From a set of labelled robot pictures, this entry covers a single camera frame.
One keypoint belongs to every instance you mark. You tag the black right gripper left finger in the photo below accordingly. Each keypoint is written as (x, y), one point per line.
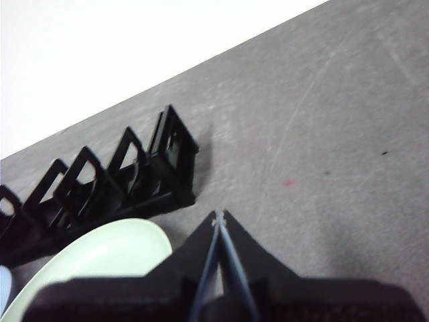
(134, 298)

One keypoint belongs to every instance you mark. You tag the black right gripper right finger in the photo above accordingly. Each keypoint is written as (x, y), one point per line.
(301, 302)

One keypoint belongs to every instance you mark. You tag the pale green plate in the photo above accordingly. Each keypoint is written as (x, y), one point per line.
(110, 245)

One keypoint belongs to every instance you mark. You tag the blue plate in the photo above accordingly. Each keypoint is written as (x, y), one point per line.
(4, 283)

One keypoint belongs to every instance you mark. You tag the black plate rack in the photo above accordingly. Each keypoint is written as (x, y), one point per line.
(83, 188)

